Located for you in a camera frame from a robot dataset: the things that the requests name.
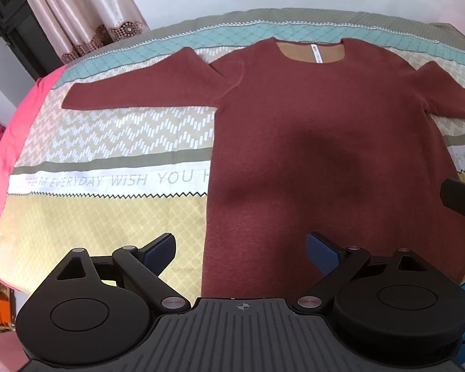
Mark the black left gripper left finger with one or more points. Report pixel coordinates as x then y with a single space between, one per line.
99 307

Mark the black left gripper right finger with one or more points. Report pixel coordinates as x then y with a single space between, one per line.
385 307

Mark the maroon long sleeve sweater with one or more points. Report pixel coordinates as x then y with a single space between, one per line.
346 147

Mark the pink bed sheet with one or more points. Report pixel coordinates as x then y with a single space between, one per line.
17 130

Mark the pink lace curtain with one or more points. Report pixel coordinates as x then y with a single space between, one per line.
77 27

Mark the dark window frame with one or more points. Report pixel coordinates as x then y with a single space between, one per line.
24 36

